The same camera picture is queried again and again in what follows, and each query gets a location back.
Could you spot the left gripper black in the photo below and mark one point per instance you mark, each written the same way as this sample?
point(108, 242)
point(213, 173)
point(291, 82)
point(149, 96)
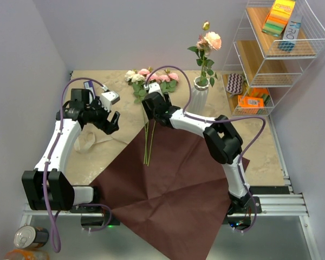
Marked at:
point(108, 127)

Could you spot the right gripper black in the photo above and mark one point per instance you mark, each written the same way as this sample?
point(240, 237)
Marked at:
point(150, 113)

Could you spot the cream ribbon gold lettering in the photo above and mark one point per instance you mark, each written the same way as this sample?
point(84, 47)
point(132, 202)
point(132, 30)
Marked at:
point(86, 140)

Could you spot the red wrapping paper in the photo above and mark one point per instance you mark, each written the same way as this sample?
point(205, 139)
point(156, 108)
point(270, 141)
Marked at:
point(178, 202)

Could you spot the peach rose stem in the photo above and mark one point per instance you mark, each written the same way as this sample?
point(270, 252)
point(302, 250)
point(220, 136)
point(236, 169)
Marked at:
point(207, 42)

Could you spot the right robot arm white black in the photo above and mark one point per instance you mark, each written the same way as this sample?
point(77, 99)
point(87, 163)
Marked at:
point(222, 140)

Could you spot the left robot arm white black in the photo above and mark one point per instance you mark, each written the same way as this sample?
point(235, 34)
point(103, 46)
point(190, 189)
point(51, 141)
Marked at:
point(46, 183)

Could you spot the white ribbed vase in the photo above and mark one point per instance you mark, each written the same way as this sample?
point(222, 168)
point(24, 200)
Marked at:
point(199, 96)

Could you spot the white rose stem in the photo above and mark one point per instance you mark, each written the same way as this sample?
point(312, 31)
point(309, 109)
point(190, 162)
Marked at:
point(136, 81)

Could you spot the small pink rose stem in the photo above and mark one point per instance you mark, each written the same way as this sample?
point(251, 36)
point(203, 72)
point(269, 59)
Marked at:
point(143, 74)

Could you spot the purple white toothpaste box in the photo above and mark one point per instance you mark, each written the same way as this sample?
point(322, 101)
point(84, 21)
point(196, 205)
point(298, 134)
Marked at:
point(89, 86)

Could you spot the purple wavy scrub pad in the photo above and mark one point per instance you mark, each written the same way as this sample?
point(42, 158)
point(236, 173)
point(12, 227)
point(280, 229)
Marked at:
point(235, 84)

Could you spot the orange packet bottom shelf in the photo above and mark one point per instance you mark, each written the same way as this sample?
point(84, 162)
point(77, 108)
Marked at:
point(249, 105)

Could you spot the orange green sponge pack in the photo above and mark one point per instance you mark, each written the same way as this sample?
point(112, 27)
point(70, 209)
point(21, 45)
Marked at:
point(262, 93)

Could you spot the tin can silver lid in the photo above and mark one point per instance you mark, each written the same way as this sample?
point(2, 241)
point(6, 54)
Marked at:
point(30, 237)

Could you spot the white blue tall box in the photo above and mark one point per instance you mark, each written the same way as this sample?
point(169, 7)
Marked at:
point(289, 39)

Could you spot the colourful sponge pack top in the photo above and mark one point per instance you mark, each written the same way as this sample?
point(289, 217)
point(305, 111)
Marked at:
point(278, 17)

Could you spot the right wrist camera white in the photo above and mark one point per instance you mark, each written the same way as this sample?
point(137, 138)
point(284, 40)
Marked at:
point(154, 87)

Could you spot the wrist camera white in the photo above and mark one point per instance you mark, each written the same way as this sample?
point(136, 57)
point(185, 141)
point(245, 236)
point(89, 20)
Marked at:
point(154, 87)
point(108, 99)

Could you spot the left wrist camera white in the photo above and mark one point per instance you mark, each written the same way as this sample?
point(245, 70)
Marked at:
point(108, 99)

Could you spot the white wire shelf rack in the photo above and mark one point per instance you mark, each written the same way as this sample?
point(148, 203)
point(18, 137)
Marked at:
point(256, 56)

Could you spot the aluminium rail frame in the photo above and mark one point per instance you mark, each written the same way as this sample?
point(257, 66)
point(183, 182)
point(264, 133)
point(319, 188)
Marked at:
point(282, 201)

